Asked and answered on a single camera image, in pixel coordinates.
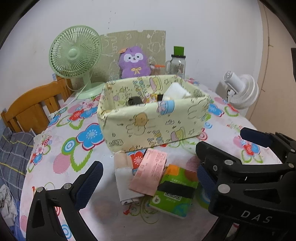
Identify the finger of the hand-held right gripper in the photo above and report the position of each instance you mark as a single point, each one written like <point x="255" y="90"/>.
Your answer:
<point x="222" y="166"/>
<point x="254" y="137"/>

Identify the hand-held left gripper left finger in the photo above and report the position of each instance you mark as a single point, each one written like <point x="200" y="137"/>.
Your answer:
<point x="89" y="183"/>

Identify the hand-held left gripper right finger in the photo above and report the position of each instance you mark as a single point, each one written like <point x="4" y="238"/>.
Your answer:
<point x="204" y="183"/>

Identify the white cloth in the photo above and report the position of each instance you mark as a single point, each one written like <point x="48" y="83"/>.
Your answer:
<point x="5" y="201"/>
<point x="127" y="185"/>

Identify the green tissue packet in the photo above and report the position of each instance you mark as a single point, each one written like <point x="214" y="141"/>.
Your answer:
<point x="171" y="206"/>

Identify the pink packet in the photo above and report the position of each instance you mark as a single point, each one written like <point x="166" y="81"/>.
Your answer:
<point x="150" y="171"/>

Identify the yellow printed storage box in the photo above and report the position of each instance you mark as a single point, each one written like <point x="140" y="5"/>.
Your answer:
<point x="150" y="125"/>

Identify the clear plastic packet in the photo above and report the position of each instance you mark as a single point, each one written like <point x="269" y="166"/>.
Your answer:
<point x="175" y="91"/>

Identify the cartoon print tissue packet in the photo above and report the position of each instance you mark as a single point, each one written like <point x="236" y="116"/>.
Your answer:
<point x="152" y="97"/>

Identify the white standing fan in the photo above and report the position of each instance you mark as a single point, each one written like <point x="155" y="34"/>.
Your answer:
<point x="245" y="89"/>

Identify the beige wooden door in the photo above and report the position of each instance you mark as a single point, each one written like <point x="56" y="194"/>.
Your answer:
<point x="277" y="69"/>

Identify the grey plaid blanket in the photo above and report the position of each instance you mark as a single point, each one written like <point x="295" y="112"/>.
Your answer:
<point x="13" y="157"/>

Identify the white crumpled cloth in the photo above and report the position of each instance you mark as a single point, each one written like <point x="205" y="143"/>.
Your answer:
<point x="5" y="201"/>

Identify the glass jar with green lid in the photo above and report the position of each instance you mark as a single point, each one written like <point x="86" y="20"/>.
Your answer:
<point x="178" y="64"/>

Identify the small jar with orange lid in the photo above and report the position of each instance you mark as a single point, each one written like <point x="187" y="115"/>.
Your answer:
<point x="158" y="69"/>

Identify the purple plush toy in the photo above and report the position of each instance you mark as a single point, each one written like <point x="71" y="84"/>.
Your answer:
<point x="134" y="69"/>

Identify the green desk fan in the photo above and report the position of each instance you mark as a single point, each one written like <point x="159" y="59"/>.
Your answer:
<point x="72" y="53"/>

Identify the green printed board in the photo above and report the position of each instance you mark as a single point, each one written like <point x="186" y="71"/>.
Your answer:
<point x="138" y="39"/>

